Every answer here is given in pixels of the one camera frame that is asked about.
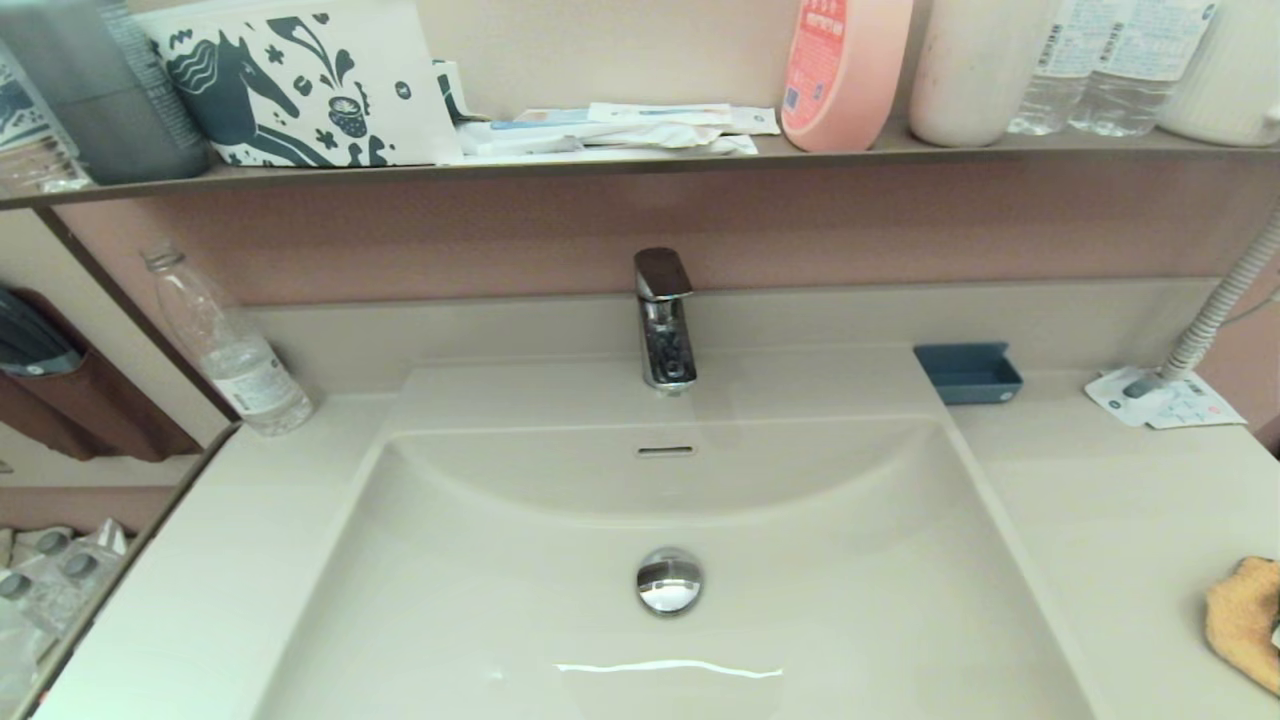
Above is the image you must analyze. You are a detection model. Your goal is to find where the chrome lever faucet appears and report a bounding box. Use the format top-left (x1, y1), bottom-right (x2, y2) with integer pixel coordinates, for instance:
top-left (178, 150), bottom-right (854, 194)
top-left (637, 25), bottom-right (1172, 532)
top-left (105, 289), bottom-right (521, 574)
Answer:
top-left (632, 246), bottom-right (700, 396)

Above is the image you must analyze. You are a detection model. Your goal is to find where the orange and grey cloth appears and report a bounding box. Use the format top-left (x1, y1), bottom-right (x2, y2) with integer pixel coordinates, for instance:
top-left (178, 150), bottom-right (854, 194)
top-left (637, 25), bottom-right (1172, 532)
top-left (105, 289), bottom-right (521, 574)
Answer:
top-left (1204, 556), bottom-right (1280, 699)

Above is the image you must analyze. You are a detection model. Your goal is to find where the beige ceramic sink basin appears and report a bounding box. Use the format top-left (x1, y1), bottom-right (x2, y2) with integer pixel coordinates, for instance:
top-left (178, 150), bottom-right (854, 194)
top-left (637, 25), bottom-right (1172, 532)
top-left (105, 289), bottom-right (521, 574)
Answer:
top-left (250, 344), bottom-right (1113, 720)

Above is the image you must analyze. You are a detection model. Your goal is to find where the flat white packet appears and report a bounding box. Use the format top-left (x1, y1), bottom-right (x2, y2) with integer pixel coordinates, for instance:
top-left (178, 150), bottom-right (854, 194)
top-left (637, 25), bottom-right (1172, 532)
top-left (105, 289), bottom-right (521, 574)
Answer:
top-left (460, 135), bottom-right (760, 166)

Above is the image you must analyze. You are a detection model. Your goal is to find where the chrome drain stopper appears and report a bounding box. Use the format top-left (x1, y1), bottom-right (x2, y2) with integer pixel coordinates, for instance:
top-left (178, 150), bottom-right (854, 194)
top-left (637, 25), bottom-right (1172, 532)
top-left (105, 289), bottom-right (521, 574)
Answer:
top-left (634, 545), bottom-right (706, 617)

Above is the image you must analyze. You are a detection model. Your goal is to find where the white packet blue stripe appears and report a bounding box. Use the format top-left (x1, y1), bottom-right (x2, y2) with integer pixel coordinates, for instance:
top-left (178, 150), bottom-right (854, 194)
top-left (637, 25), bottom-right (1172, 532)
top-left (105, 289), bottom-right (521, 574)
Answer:
top-left (587, 101), bottom-right (737, 127)

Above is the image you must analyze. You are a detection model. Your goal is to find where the long white toothbrush packet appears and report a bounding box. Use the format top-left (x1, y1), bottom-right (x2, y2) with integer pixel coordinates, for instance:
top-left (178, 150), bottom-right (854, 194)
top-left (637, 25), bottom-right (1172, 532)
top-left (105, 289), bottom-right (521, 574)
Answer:
top-left (458, 110), bottom-right (723, 153)

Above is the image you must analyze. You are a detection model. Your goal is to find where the blue plastic soap dish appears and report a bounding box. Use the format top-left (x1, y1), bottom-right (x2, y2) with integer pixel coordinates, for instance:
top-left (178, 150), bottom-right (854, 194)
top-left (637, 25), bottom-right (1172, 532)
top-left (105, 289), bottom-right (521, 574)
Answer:
top-left (912, 341), bottom-right (1025, 406)

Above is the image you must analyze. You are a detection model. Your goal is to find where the pink lotion bottle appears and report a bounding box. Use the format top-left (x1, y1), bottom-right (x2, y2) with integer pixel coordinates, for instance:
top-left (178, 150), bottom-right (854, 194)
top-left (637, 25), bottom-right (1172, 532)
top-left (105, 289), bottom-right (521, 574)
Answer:
top-left (780, 0), bottom-right (915, 154)

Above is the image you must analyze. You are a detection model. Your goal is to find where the clear plastic water bottle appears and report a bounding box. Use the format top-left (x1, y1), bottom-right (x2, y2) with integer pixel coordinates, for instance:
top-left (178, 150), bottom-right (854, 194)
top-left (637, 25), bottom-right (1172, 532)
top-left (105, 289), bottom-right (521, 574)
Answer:
top-left (140, 243), bottom-right (315, 437)

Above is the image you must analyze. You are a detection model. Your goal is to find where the white horse print box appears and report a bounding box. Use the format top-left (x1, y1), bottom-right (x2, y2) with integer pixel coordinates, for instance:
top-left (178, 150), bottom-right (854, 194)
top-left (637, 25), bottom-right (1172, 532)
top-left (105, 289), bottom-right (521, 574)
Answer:
top-left (133, 0), bottom-right (464, 169)

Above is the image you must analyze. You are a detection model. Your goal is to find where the cream ceramic cup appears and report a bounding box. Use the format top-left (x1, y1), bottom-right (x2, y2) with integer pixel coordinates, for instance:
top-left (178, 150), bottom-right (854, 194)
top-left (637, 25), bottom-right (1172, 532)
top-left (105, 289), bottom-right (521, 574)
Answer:
top-left (907, 0), bottom-right (1062, 149)

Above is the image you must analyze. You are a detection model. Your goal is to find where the clear labelled water bottle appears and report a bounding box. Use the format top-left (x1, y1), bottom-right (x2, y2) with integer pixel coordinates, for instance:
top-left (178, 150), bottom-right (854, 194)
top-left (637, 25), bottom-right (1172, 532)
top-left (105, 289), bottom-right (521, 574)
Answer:
top-left (1007, 0), bottom-right (1103, 137)
top-left (1068, 0), bottom-right (1220, 139)

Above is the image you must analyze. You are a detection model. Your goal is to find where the white printed leaflet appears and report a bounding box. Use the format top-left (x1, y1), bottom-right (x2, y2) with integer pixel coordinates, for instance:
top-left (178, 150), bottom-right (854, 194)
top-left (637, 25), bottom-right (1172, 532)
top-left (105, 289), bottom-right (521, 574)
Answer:
top-left (1084, 365), bottom-right (1249, 431)

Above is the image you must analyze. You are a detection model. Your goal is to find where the grey cylindrical container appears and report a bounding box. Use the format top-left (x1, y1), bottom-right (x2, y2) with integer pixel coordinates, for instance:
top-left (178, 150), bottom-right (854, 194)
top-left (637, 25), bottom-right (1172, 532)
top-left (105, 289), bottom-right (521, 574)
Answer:
top-left (0, 0), bottom-right (212, 187)

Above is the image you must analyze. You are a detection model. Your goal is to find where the dark grey folded item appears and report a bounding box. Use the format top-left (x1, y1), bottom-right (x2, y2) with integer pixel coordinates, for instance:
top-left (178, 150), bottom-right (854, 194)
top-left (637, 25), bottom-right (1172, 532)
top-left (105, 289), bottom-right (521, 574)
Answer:
top-left (0, 289), bottom-right (83, 379)

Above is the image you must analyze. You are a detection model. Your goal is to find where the white ribbed container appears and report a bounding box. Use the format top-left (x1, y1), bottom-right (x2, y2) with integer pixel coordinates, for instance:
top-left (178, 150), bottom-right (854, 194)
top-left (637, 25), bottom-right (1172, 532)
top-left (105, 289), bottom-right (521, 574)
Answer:
top-left (1160, 0), bottom-right (1280, 148)

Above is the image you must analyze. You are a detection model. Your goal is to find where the brown wall shelf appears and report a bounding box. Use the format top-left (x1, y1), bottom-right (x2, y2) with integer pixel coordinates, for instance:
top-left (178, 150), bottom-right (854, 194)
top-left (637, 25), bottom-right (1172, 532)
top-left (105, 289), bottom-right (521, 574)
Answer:
top-left (0, 122), bottom-right (1280, 211)

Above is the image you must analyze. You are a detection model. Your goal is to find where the white corrugated hose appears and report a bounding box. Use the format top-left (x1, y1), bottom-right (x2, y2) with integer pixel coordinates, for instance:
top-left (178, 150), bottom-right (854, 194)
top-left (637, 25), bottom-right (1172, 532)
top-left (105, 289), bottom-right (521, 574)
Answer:
top-left (1122, 205), bottom-right (1280, 400)

